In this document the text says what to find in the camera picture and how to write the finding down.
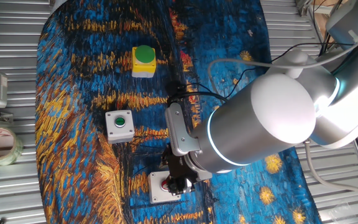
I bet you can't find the starry night painting cloth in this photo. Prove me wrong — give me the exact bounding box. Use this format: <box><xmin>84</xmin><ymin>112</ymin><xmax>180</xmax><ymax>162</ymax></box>
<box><xmin>35</xmin><ymin>0</ymin><xmax>323</xmax><ymax>224</ymax></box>

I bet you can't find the white box green button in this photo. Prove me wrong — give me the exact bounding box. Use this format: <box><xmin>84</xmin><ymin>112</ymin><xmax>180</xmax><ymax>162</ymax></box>
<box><xmin>104</xmin><ymin>109</ymin><xmax>135</xmax><ymax>144</ymax></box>

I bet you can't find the brown wooden board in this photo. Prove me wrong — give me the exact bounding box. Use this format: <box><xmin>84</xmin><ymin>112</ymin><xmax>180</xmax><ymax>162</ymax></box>
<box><xmin>313</xmin><ymin>0</ymin><xmax>341</xmax><ymax>38</ymax></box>

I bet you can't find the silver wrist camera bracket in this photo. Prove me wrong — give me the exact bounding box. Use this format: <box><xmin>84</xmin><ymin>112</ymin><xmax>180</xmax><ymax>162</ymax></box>
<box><xmin>165</xmin><ymin>102</ymin><xmax>203</xmax><ymax>157</ymax></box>

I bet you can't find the clear tape roll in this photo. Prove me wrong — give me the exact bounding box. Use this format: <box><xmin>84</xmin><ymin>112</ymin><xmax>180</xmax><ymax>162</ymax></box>
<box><xmin>0</xmin><ymin>126</ymin><xmax>24</xmax><ymax>166</ymax></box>

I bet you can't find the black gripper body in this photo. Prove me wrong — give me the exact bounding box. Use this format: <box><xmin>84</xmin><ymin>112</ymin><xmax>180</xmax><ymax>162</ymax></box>
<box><xmin>160</xmin><ymin>143</ymin><xmax>198</xmax><ymax>187</ymax></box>

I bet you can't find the light grey gripper cable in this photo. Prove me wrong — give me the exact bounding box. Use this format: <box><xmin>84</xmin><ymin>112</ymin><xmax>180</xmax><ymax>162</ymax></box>
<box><xmin>207</xmin><ymin>37</ymin><xmax>358</xmax><ymax>97</ymax></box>

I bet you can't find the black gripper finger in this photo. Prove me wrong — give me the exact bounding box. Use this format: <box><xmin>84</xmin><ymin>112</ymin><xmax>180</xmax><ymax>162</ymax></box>
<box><xmin>180</xmin><ymin>177</ymin><xmax>196</xmax><ymax>194</ymax></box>
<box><xmin>165</xmin><ymin>175</ymin><xmax>181</xmax><ymax>197</ymax></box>

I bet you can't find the yellow box green mushroom button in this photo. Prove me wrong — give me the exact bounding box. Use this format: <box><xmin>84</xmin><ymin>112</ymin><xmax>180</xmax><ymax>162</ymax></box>
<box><xmin>131</xmin><ymin>45</ymin><xmax>157</xmax><ymax>78</ymax></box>

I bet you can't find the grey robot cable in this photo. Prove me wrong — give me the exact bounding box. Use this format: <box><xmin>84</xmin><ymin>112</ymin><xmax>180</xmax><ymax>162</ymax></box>
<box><xmin>303</xmin><ymin>139</ymin><xmax>358</xmax><ymax>205</ymax></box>

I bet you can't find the white box red button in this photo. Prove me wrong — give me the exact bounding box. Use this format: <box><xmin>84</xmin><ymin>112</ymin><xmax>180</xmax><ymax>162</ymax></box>
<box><xmin>147</xmin><ymin>170</ymin><xmax>182</xmax><ymax>205</ymax></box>

